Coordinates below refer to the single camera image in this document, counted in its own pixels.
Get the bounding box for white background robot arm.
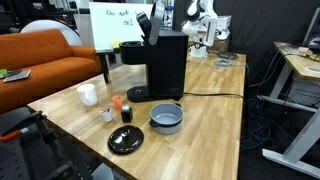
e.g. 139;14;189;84
182;0;231;58

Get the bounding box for black coffee maker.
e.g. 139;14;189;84
120;2;188;102

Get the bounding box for grey cooking pot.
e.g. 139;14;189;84
149;103;183;135

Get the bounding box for small black bottle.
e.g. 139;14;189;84
121;104;133;123

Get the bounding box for small orange cup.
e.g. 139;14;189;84
112;95;122;109

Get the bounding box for black pot lid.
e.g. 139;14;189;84
107;125;144;155

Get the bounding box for grey tape roll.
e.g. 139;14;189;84
214;59;232;67

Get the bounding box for white mug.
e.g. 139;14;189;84
77;84;98;106

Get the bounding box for white whiteboard sign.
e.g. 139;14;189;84
89;2;152;51

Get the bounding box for white round chair back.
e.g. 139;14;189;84
20;19;82;46

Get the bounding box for orange sofa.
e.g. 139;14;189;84
0;29;101;113

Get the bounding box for grey tablet on sofa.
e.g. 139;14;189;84
3;70;31;83

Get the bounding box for side desk with white legs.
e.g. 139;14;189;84
258;42;320;179

